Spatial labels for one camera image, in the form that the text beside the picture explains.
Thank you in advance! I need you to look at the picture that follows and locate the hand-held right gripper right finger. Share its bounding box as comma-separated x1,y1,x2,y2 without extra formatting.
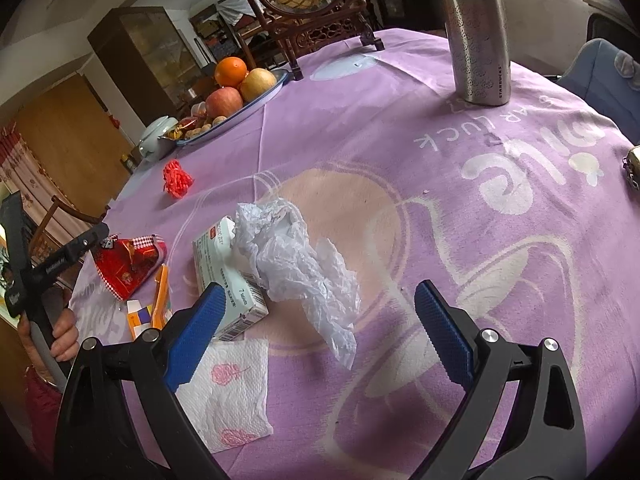
410,280,587,480

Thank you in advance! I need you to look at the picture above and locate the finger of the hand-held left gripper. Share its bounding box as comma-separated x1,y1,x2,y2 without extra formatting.
32,223,110,286

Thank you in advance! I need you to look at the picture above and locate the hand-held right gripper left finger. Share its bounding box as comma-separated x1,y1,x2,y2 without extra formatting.
54,281,228,480

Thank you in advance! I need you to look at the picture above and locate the red checkered snack wrapper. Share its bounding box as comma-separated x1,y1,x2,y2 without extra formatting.
90,233,167,302

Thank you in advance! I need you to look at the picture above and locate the white medicine box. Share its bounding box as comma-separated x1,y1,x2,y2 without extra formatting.
192,216,269,343

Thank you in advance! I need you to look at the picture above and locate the white paper napkin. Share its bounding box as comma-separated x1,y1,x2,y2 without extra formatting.
175,337,275,453

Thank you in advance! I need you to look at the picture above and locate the white plastic bag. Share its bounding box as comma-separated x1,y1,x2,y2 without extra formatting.
234,199,362,372

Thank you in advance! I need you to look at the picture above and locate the red net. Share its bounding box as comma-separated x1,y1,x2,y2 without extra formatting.
162,159,195,201

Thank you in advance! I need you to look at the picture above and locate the person's left forearm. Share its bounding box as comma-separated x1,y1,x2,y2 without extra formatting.
22,365,66,461

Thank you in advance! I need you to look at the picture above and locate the person's left hand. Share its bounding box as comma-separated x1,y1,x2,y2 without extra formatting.
17,307,81,376

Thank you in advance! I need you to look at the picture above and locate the wooden armchair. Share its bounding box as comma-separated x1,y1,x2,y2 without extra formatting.
27,195,111,261

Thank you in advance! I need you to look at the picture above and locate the purple printed tablecloth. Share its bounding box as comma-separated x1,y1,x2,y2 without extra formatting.
67,27,640,480

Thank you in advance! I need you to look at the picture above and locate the floral curtain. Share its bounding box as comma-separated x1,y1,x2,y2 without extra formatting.
0,120,66,231

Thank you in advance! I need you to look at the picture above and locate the wooden door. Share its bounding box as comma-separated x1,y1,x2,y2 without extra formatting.
12,74,136,211

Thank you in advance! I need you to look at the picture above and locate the white lidded pot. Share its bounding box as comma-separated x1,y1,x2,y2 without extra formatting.
138,116,180,161

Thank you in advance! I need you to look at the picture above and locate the pile of nuts and candies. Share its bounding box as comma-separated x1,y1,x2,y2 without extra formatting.
159,102,228,142

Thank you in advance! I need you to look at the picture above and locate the brown glass cabinet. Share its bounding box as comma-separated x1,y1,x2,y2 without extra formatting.
87,6,211,126

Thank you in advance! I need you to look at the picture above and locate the red apple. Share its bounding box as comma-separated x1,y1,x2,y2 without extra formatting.
206,86,247,120

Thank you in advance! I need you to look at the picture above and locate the orange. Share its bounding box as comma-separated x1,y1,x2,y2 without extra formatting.
215,56,249,88

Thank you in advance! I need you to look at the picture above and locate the blue rimmed fruit plate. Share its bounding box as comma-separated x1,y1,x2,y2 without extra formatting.
175,69,291,147

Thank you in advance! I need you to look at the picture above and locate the gold wallet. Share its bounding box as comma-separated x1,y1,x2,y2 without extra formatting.
622,146,640,186

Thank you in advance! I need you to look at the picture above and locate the yellow apple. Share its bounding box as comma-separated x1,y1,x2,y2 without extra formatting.
240,67,277,103

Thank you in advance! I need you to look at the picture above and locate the storage shelf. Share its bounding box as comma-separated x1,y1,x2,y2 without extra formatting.
190,2,261,61

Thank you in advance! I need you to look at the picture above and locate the stainless steel bottle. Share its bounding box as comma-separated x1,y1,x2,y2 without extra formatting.
436,0,512,107

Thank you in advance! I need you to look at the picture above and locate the white sheet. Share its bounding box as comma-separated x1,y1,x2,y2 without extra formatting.
217,0,256,26

